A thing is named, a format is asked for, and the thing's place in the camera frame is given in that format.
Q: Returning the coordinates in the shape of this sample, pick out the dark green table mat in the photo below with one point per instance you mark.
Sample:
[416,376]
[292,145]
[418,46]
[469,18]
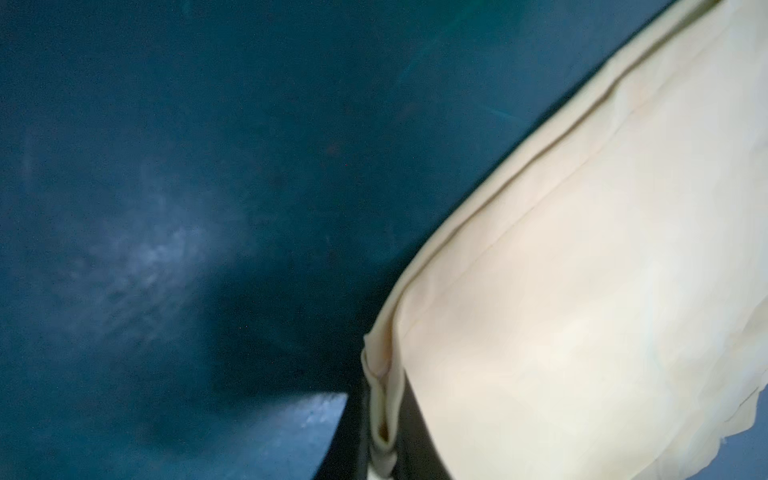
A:
[204,205]

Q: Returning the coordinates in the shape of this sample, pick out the yellow skirt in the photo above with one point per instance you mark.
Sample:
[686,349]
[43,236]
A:
[597,308]

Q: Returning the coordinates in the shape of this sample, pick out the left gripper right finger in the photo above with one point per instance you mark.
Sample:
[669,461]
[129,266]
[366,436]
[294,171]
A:
[417,457]

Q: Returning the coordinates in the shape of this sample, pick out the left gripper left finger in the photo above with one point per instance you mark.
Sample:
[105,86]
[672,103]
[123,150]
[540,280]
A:
[348,455]

